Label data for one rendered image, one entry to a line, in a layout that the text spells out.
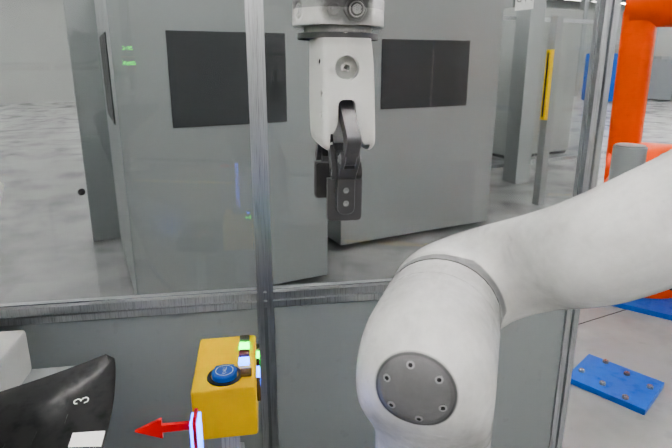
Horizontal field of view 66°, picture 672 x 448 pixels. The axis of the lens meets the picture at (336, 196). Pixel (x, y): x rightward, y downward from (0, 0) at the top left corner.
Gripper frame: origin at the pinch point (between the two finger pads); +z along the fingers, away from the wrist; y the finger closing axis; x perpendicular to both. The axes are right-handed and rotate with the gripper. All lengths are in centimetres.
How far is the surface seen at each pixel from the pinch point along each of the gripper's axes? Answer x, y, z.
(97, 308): 45, 72, 44
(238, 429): 11, 22, 43
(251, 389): 9.0, 22.3, 36.3
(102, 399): 25.1, 4.0, 23.3
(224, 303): 15, 72, 45
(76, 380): 28.7, 7.3, 22.7
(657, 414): -172, 126, 139
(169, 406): 30, 72, 73
